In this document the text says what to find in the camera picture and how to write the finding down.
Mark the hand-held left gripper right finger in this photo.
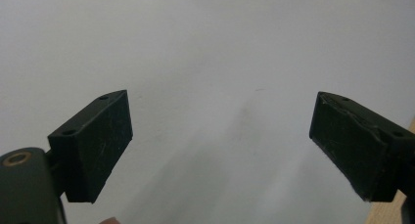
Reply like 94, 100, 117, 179
308, 91, 415, 203

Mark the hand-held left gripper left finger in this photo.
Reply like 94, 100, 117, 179
47, 89, 134, 204

